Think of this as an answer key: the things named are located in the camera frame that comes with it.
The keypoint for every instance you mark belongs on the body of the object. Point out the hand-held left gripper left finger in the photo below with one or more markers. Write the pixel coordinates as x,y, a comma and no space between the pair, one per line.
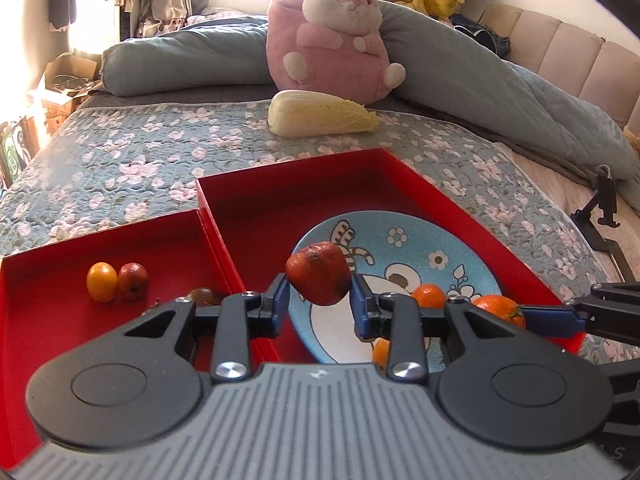
281,305

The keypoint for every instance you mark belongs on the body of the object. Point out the napa cabbage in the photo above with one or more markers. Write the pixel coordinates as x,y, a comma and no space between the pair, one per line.
320,114

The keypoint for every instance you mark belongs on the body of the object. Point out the cardboard box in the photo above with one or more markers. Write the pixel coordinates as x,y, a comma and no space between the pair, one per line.
65,85

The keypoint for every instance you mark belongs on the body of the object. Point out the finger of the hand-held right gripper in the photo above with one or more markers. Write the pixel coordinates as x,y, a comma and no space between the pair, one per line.
550,322
617,290

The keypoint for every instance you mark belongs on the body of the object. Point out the shallow red box lid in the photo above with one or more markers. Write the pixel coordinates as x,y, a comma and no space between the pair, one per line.
50,320

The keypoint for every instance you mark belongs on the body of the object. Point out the yellow kumquat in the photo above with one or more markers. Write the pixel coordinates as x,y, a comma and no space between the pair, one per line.
102,282

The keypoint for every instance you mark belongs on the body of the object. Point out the grey-blue duvet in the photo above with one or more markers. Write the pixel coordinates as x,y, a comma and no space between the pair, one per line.
450,75

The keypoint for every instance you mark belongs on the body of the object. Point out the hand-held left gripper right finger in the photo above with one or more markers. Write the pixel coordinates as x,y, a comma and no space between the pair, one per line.
360,307

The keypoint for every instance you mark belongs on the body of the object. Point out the deep red box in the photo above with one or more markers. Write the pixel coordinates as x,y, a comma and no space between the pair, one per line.
300,200

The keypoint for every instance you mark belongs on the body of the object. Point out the orange tangerine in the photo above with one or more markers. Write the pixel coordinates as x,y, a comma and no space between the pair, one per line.
381,353
429,296
500,309

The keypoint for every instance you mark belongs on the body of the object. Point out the floral quilted bedspread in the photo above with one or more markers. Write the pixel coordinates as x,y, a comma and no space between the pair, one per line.
125,160

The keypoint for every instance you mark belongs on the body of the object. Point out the blue cartoon plate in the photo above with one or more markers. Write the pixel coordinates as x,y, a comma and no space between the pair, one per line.
400,260

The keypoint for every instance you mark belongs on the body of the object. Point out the pink hamster plush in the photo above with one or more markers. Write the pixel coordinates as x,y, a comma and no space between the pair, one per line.
325,45

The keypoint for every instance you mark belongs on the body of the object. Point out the black phone stand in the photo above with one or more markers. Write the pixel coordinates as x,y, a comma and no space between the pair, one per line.
602,200

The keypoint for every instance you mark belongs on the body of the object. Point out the green printed box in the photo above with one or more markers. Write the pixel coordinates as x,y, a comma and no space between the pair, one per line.
12,150

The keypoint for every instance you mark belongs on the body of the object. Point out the red strawberry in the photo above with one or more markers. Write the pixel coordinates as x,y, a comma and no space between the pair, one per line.
320,275

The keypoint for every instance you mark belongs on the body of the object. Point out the red jujube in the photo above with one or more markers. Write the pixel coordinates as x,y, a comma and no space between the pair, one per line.
133,281

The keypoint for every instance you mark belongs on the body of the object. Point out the beige padded headboard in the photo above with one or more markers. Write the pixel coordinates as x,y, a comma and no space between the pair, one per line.
565,45

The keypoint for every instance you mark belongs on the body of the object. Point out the dark clothing pile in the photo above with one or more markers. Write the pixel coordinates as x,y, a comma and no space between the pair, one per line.
482,35

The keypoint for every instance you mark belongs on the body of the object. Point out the dark brown fruit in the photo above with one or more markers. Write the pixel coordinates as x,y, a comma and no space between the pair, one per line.
202,296

